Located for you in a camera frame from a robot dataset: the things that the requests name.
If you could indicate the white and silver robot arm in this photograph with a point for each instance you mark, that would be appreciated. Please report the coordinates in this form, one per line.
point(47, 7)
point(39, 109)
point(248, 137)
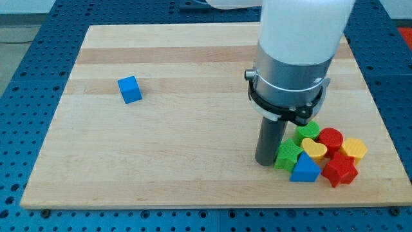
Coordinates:
point(296, 44)

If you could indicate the blue cube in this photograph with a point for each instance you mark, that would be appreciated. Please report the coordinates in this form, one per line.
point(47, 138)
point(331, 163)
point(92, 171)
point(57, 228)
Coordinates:
point(129, 89)

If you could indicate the wooden board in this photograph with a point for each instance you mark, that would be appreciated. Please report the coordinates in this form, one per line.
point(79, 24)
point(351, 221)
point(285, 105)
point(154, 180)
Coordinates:
point(190, 141)

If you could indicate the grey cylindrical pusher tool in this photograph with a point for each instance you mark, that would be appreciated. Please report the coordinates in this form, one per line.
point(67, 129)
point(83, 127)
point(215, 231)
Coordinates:
point(270, 137)

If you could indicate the green star block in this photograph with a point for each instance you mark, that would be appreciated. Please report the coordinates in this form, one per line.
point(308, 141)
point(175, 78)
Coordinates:
point(287, 156)

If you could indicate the green cylinder block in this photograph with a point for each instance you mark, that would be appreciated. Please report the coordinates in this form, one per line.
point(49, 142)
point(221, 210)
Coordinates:
point(311, 131)

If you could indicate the blue triangle block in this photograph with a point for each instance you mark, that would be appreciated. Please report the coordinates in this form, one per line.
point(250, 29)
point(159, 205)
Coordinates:
point(305, 170)

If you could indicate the yellow heart block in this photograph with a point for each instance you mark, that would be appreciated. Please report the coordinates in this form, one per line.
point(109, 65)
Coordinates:
point(316, 151)

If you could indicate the red cylinder block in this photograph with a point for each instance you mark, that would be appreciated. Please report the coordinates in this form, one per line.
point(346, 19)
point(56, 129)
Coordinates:
point(332, 139)

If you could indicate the red star block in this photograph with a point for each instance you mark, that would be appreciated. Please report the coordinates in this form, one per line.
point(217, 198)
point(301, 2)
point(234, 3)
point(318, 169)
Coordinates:
point(340, 170)

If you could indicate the yellow hexagon block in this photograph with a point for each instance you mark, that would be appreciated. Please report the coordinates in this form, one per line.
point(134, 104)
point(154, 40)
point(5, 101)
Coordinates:
point(355, 148)

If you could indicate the red object at edge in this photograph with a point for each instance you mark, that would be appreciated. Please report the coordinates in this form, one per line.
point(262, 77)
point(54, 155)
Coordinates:
point(406, 33)

